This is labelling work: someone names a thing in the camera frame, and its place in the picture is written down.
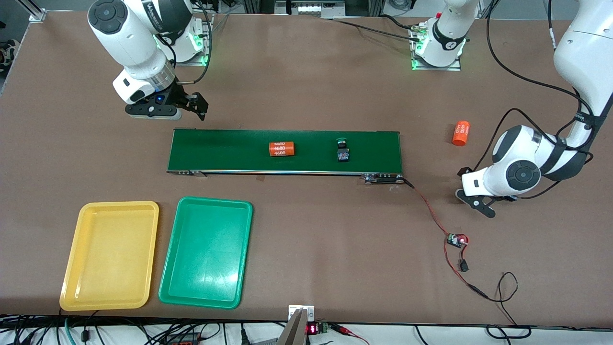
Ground orange 4680 battery cylinder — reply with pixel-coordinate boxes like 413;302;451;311
452;120;471;146
269;141;296;157

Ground green belt conveyor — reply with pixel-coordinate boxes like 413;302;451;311
166;128;406;186

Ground red black power lead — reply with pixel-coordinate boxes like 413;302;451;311
443;244;490;300

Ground metal rack with light strip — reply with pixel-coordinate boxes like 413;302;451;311
274;0;346;19

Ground green plastic tray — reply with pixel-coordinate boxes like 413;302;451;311
158;196;253;310

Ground yellow plastic tray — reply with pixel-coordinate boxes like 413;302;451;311
59;201;159;311

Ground red clip leads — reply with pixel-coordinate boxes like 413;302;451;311
330;323;372;345

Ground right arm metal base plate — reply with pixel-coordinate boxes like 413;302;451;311
168;13;214;67

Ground red black twisted cable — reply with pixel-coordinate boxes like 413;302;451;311
404;178;454;237

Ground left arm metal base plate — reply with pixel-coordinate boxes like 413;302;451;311
410;22;463;72

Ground thin black looped cable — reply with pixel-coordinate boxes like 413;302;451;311
485;271;533;340

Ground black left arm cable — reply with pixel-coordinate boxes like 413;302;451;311
472;0;597;199

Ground aluminium frame profile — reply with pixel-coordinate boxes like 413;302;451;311
22;0;47;23

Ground black base supply cable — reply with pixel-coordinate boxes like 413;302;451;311
322;13;424;43

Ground white metal bracket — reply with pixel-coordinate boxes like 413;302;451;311
288;305;316;322

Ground grey camera post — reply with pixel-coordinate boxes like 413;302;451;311
277;308;309;345

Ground tangled black cable bundle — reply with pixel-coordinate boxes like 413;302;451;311
0;314;288;345

